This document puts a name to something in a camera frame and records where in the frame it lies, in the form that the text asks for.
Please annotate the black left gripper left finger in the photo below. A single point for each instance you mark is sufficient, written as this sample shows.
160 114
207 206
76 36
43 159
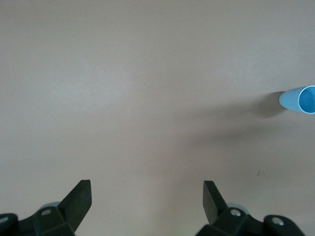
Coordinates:
73 204

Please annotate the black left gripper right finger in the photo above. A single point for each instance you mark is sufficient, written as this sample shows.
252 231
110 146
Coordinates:
211 204

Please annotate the blue plastic cup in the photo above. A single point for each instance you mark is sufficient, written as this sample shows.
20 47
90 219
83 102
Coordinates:
290 99

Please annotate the brown table cover sheet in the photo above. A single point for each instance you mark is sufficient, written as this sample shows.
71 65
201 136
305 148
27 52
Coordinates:
73 73

